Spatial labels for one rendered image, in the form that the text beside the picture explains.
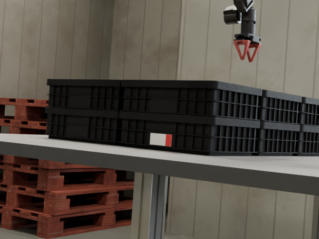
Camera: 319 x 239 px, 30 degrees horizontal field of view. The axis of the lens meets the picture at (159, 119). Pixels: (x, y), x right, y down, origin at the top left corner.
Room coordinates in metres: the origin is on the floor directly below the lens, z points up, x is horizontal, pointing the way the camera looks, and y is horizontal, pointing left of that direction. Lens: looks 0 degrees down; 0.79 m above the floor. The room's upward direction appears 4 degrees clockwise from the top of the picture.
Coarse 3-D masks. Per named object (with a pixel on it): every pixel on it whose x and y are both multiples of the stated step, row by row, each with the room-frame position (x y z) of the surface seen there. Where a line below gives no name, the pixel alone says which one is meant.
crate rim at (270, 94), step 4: (264, 92) 2.01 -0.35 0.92; (268, 92) 2.02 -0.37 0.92; (272, 92) 2.04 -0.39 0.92; (276, 92) 2.06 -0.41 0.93; (280, 92) 2.08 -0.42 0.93; (264, 96) 2.01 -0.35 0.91; (268, 96) 2.02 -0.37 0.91; (272, 96) 2.04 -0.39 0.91; (276, 96) 2.06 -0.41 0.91; (280, 96) 2.09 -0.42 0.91; (284, 96) 2.11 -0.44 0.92; (288, 96) 2.13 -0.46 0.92; (292, 96) 2.16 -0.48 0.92; (296, 96) 2.18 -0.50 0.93; (300, 96) 2.21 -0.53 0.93; (288, 100) 2.14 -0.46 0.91; (292, 100) 2.16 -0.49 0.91; (296, 100) 2.18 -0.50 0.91; (300, 100) 2.21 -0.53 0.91
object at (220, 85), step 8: (128, 80) 2.00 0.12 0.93; (136, 80) 1.97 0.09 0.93; (144, 80) 1.95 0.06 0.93; (152, 80) 1.93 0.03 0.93; (160, 80) 1.90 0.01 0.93; (168, 80) 1.88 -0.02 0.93; (176, 80) 1.86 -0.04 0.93; (184, 80) 1.84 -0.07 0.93; (192, 80) 1.82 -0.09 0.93; (200, 80) 1.80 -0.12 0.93; (216, 88) 1.78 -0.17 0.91; (224, 88) 1.81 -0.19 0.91; (232, 88) 1.84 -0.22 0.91; (240, 88) 1.88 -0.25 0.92; (248, 88) 1.92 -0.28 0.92; (256, 88) 1.96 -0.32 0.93
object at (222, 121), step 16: (128, 112) 1.99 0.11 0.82; (128, 128) 1.99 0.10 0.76; (144, 128) 1.95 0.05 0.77; (160, 128) 1.91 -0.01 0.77; (176, 128) 1.86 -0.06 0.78; (192, 128) 1.83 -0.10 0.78; (208, 128) 1.79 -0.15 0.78; (224, 128) 1.84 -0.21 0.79; (240, 128) 1.91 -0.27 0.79; (128, 144) 2.01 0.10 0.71; (144, 144) 1.95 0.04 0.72; (176, 144) 1.87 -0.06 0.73; (192, 144) 1.82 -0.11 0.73; (208, 144) 1.79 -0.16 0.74; (224, 144) 1.84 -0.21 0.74; (240, 144) 1.92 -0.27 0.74
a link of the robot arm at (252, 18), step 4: (252, 8) 2.29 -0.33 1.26; (244, 12) 2.29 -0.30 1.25; (248, 12) 2.28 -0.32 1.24; (252, 12) 2.28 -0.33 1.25; (240, 16) 2.32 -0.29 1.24; (244, 16) 2.28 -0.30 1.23; (248, 16) 2.28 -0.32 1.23; (252, 16) 2.28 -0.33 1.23; (240, 20) 2.32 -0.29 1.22; (244, 20) 2.29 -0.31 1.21; (248, 20) 2.28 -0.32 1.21; (252, 20) 2.28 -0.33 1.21
